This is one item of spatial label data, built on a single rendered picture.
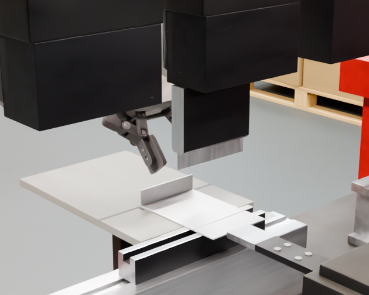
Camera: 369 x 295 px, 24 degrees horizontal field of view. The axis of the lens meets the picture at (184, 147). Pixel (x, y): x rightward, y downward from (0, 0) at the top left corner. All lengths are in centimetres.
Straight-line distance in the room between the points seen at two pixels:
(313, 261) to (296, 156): 339
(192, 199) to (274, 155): 324
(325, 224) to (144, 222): 40
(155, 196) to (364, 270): 33
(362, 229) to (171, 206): 34
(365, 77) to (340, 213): 145
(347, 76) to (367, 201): 161
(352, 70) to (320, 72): 215
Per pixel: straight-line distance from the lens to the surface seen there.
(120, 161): 121
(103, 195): 109
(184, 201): 106
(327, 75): 494
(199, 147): 94
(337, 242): 127
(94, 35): 78
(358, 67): 280
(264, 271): 105
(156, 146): 101
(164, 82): 105
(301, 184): 393
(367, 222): 126
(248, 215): 102
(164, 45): 92
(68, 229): 346
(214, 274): 99
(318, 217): 135
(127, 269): 93
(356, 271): 83
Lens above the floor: 140
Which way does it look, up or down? 19 degrees down
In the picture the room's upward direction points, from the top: straight up
